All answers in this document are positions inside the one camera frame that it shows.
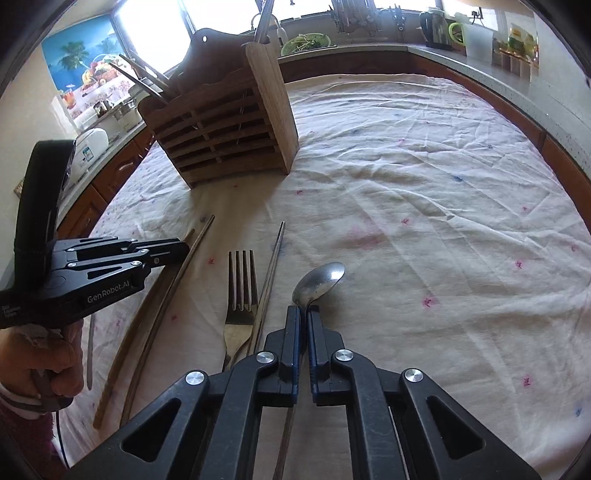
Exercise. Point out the black electric kettle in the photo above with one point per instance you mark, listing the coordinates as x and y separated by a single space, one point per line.
435 29

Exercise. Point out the wooden utensil holder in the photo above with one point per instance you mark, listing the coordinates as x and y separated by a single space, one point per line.
225 110

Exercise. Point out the steel spoon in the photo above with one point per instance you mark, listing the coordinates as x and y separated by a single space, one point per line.
317 283

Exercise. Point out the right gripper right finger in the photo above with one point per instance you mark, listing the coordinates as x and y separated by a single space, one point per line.
403 425

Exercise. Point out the long wooden chopstick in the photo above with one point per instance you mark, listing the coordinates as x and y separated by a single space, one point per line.
148 317

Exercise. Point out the left hand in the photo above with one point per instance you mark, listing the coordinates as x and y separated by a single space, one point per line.
20 357

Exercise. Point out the oil bottles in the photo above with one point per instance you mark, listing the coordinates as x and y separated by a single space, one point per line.
519 54

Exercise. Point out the dish drying rack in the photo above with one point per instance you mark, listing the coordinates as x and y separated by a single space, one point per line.
352 15

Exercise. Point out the white rice cooker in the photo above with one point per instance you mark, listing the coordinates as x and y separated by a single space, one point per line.
90 146

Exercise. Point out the chrome sink faucet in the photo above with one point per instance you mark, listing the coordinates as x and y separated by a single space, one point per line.
274 30

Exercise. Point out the green vegetable basin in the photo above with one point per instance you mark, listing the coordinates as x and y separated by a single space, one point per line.
305 42

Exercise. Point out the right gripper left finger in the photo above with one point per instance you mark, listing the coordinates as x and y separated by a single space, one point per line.
203 427

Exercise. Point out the translucent plastic pitcher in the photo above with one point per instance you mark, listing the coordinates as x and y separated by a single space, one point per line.
478 42

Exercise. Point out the steel fork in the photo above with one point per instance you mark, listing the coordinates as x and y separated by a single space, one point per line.
242 304

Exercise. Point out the white floral tablecloth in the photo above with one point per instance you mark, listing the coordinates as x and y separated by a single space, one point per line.
464 255

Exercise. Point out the fruit poster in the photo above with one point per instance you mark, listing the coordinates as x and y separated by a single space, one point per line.
84 62

